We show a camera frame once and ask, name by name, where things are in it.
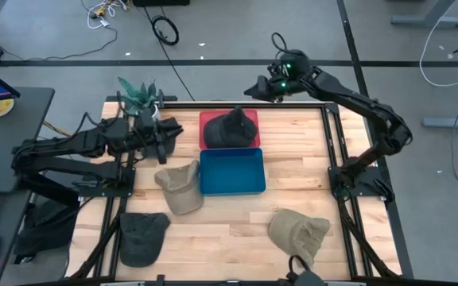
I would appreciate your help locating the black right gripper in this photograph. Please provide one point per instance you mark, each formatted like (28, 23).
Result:
(282, 86)

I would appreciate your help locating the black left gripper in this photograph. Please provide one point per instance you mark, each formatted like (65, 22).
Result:
(149, 139)

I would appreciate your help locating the beige cap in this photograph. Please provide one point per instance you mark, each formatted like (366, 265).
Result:
(181, 188)
(296, 234)

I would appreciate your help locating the dark grey cap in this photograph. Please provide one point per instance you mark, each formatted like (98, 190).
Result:
(141, 238)
(231, 129)

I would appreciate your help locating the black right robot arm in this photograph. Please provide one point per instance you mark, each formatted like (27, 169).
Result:
(356, 99)

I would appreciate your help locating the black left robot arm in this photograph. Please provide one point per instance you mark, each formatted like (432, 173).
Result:
(74, 145)

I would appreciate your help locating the white plant pot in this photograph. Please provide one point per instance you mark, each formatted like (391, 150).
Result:
(156, 113)

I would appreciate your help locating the red plastic bin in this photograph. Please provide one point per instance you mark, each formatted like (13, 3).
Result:
(209, 117)

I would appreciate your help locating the green artificial plant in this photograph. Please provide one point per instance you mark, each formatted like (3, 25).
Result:
(135, 95)

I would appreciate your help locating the blue plastic bin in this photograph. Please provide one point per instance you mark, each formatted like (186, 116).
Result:
(233, 171)

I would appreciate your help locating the black bag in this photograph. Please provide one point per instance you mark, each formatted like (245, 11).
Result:
(44, 228)

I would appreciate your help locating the dark grey desk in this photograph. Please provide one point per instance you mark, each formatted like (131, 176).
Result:
(2, 147)

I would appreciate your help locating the grey desk foot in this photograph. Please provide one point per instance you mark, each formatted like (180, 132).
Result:
(428, 20)
(451, 121)

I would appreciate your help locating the black aluminium table frame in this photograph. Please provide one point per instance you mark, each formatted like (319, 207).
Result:
(300, 105)

